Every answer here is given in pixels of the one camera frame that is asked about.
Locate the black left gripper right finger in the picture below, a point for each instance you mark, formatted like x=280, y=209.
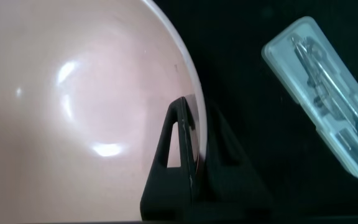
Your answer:
x=225, y=186

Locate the pink plastic bowl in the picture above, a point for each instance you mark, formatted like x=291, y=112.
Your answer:
x=73, y=109

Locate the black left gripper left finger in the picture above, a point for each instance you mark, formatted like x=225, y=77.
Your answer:
x=172, y=193

